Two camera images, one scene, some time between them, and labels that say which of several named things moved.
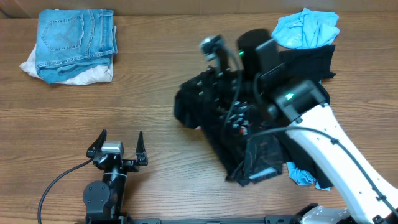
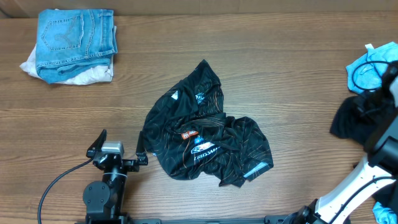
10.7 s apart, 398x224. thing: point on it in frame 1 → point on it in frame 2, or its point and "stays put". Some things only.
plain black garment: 308,63 → 359,116
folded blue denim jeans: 70,40 stays put
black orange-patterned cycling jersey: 254,144 → 186,129
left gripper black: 132,165 stays put
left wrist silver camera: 113,146 stays put
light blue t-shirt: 308,28 → 365,73
